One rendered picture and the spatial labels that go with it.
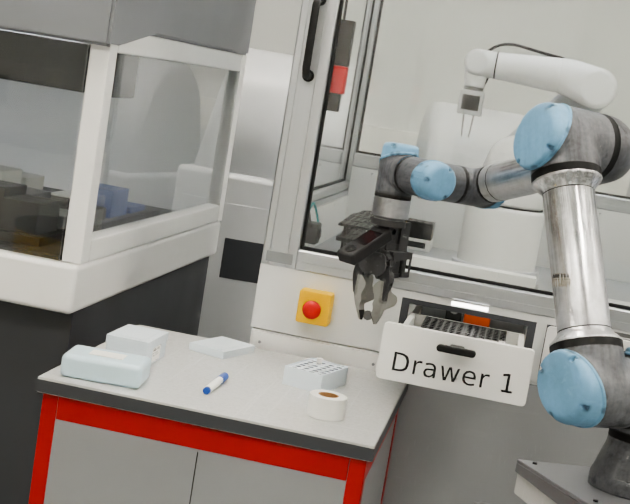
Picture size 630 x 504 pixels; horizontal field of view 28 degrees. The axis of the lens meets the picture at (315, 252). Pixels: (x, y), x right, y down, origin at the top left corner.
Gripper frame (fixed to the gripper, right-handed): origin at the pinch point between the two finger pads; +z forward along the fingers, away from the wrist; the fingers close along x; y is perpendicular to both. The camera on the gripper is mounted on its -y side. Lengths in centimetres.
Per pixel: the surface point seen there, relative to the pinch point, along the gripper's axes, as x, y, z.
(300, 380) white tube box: 2.0, -14.1, 13.4
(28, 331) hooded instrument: 61, -39, 17
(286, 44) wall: 261, 218, -61
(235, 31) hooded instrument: 103, 45, -56
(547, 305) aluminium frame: -18.2, 37.0, -5.8
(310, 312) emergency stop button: 18.3, 3.0, 3.9
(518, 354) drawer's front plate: -33.1, 6.8, -0.3
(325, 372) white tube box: 0.2, -9.2, 11.5
